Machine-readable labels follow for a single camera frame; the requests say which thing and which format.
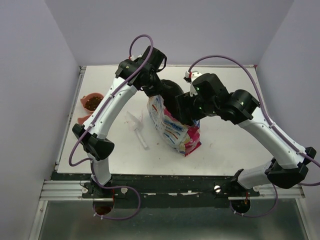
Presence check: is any pet food bag pink white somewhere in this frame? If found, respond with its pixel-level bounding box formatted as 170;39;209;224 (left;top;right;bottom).
147;79;201;156

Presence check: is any clear plastic scoop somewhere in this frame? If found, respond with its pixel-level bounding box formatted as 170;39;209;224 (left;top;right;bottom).
126;111;149;150

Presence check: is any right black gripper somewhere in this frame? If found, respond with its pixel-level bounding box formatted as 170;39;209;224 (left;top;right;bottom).
174;90;218;125

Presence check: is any black mounting base rail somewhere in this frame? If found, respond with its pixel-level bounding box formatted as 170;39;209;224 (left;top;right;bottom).
51;172;260;209

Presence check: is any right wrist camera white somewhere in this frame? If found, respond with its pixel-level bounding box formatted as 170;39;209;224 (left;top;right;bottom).
183;71;202;84

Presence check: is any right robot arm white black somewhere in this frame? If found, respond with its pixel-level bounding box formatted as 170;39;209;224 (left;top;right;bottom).
175;71;317;196

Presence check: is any pink cat-shaped pet bowl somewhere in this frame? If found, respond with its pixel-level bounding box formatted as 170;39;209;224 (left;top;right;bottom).
77;92;104;125

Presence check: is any brown pet food kibble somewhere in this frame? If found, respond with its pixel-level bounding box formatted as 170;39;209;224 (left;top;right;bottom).
84;96;103;111

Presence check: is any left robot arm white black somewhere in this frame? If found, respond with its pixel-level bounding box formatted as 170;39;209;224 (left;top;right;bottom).
72;46;167;198

